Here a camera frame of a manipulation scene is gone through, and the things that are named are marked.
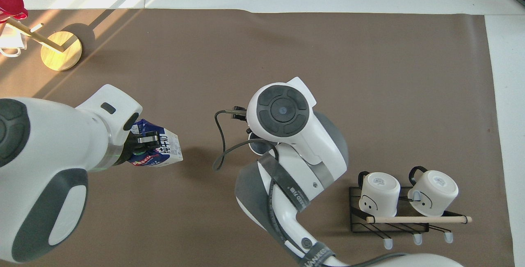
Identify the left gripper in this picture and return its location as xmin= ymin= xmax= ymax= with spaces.
xmin=114 ymin=132 xmax=160 ymax=167

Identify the blue and white milk carton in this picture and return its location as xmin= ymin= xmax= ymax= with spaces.
xmin=128 ymin=119 xmax=184 ymax=168

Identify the white mug with dark inside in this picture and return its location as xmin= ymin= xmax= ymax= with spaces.
xmin=249 ymin=139 xmax=276 ymax=157

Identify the white cup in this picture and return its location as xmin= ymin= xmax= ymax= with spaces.
xmin=0 ymin=23 xmax=29 ymax=58

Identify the red cup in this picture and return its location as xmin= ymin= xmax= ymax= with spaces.
xmin=0 ymin=0 xmax=29 ymax=22

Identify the wooden mug tree stand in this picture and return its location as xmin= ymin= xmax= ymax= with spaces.
xmin=6 ymin=16 xmax=83 ymax=72

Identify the white mug with smiley face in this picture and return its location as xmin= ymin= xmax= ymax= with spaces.
xmin=358 ymin=171 xmax=401 ymax=217
xmin=407 ymin=166 xmax=459 ymax=217

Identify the black cable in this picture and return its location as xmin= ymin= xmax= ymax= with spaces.
xmin=212 ymin=106 xmax=280 ymax=172

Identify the black wire mug rack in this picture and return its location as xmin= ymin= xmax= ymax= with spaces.
xmin=349 ymin=185 xmax=473 ymax=251

